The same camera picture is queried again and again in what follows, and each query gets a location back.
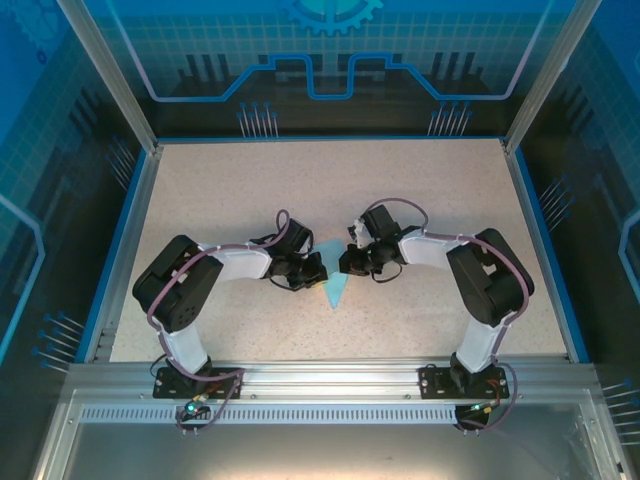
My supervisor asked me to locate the light blue cloth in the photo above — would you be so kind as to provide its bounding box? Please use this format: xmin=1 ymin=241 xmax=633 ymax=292
xmin=312 ymin=239 xmax=351 ymax=312

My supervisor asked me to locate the grey sheet metal plate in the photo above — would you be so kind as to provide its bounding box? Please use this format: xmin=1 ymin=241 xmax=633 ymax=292
xmin=29 ymin=389 xmax=640 ymax=480

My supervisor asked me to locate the blue printed gear panel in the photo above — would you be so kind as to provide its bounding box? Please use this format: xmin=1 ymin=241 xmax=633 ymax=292
xmin=82 ymin=0 xmax=571 ymax=140

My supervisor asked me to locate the blue printed side panel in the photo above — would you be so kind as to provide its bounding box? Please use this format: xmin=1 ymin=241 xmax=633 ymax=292
xmin=0 ymin=0 xmax=151 ymax=381
xmin=517 ymin=0 xmax=640 ymax=381

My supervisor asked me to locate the thin black right gripper wire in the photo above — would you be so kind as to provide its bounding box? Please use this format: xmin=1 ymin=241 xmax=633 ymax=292
xmin=372 ymin=259 xmax=405 ymax=284

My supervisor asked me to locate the aluminium cross rail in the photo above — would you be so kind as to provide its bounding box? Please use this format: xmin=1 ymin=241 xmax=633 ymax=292
xmin=67 ymin=355 xmax=600 ymax=401

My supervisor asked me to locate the slotted grey cable duct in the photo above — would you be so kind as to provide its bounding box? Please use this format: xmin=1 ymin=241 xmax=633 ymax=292
xmin=78 ymin=405 xmax=585 ymax=426

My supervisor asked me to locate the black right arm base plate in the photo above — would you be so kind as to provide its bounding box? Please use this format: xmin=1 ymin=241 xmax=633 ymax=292
xmin=418 ymin=364 xmax=511 ymax=400

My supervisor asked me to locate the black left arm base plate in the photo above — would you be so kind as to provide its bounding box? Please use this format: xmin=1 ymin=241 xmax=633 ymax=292
xmin=153 ymin=366 xmax=245 ymax=400

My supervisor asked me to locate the green-lit cable connector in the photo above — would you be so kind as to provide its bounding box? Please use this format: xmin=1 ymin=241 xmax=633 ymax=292
xmin=180 ymin=393 xmax=210 ymax=419
xmin=467 ymin=397 xmax=504 ymax=416

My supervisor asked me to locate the aluminium frame post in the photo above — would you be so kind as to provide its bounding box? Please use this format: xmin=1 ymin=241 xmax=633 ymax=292
xmin=55 ymin=0 xmax=164 ymax=154
xmin=501 ymin=0 xmax=606 ymax=154

